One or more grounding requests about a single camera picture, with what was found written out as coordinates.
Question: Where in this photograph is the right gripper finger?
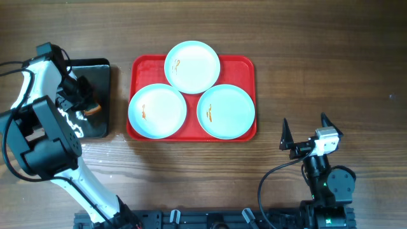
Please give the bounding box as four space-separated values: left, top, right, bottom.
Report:
279 118 294 151
321 113 343 137

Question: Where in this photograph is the orange green sponge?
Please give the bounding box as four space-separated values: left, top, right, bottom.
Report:
83 102 102 116

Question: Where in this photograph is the light blue plate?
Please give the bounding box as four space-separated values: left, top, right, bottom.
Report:
128 83 187 139
197 84 256 140
163 41 221 94

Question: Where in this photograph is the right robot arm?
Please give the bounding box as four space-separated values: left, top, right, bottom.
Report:
279 113 356 228

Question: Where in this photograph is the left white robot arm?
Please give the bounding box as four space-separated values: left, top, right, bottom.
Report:
1 43 142 228

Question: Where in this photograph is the black water tray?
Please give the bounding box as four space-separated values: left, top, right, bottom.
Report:
59 58 111 138

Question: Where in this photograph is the red plastic tray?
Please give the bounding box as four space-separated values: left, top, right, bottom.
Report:
129 54 256 142

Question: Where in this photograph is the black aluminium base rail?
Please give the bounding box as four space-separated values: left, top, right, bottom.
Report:
73 208 356 229

